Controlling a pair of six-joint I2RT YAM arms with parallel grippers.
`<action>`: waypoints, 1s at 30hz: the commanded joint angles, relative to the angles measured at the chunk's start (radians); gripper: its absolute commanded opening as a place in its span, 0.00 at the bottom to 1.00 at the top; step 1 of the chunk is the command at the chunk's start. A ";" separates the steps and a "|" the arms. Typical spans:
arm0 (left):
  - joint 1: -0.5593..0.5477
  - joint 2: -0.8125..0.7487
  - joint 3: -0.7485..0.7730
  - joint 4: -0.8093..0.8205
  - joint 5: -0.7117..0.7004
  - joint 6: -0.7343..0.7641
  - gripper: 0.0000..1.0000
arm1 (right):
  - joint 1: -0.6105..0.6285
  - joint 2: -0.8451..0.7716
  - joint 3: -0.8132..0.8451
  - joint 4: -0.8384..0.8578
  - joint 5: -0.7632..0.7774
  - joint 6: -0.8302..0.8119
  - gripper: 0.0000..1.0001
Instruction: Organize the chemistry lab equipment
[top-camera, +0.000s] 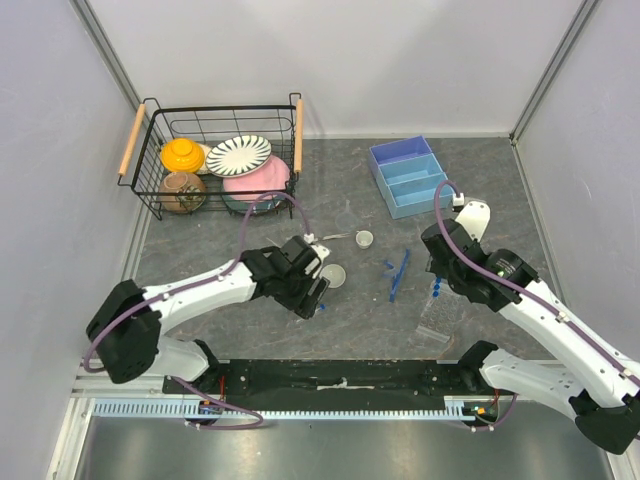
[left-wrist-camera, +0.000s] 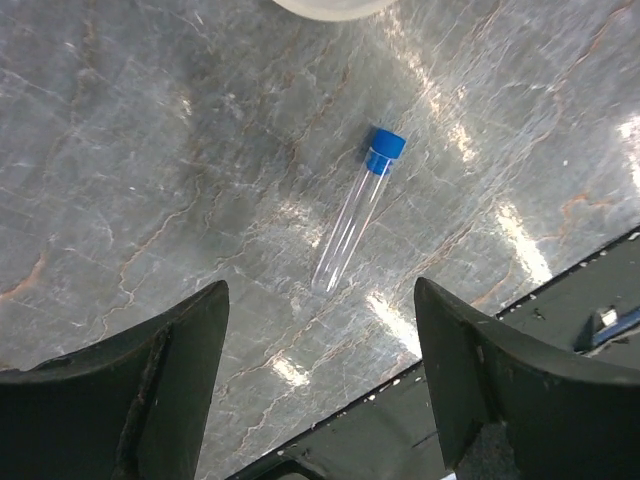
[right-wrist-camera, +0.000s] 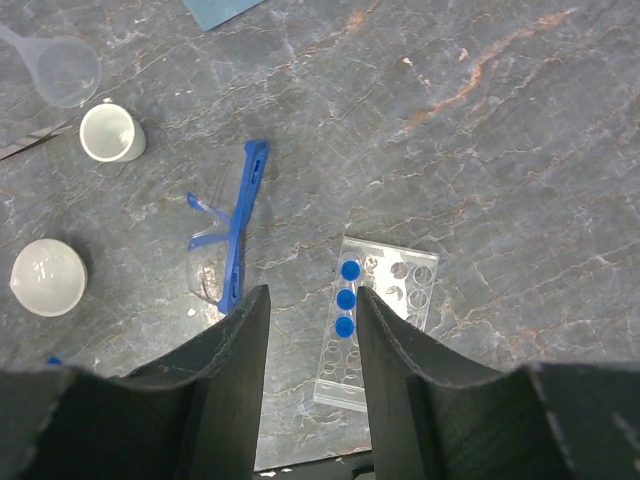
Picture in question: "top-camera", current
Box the light blue cable duct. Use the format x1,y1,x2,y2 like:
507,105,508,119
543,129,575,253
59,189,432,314
92,398,475,421

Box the black wire basket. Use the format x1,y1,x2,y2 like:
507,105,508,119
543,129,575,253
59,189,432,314
117,92,304,219

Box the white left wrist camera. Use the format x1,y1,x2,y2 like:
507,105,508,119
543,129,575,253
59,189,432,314
303,233,331,277

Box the light blue front bin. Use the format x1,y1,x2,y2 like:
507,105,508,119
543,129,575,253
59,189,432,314
388,173,447,219

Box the brown ceramic bowl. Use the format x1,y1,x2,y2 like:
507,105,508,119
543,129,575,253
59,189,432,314
159,172,207,214

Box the clear acrylic tube rack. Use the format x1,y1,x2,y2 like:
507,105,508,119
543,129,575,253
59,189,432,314
416,290,462,343

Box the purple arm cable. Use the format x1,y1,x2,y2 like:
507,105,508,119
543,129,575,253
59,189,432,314
433,180,640,386
82,192,315,374

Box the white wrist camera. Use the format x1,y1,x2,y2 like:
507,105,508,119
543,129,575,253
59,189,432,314
452,193,491,242
303,233,331,277

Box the clear plastic funnel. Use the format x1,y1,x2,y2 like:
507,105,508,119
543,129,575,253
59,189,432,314
335,199,358,233

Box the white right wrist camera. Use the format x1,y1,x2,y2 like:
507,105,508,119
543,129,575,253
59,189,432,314
452,193,491,242

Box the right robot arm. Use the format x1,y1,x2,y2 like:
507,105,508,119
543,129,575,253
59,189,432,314
421,219,639,455

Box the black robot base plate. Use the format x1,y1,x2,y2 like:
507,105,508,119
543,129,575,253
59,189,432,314
192,359,494,411

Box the white dome lid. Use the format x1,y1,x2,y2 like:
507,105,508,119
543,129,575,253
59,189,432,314
321,264,346,289

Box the pink plate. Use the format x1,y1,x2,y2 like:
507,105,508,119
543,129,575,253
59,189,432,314
223,155,290,202

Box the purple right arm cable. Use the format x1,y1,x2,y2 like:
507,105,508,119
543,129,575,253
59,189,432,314
433,180,640,386

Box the cream bowl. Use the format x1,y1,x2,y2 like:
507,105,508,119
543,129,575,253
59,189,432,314
197,143,211,175

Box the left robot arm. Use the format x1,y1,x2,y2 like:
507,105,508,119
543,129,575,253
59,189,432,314
86,236,330,393

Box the yellow bowl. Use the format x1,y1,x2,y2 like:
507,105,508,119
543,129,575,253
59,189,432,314
160,138,205,173

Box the small white cup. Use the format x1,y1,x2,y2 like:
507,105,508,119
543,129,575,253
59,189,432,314
355,230,374,249

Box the striped white plate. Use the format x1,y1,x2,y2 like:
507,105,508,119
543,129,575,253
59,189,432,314
207,135,272,178

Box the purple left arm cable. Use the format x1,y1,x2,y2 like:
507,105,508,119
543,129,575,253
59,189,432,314
82,192,315,374

